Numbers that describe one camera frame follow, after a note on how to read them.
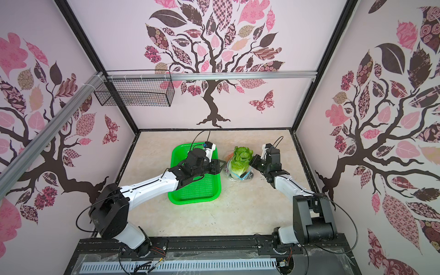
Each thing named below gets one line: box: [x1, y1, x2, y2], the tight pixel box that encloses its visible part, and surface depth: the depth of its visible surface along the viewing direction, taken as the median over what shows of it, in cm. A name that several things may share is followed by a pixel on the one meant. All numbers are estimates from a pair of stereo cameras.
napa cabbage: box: [230, 146, 254, 178], surface depth 84 cm
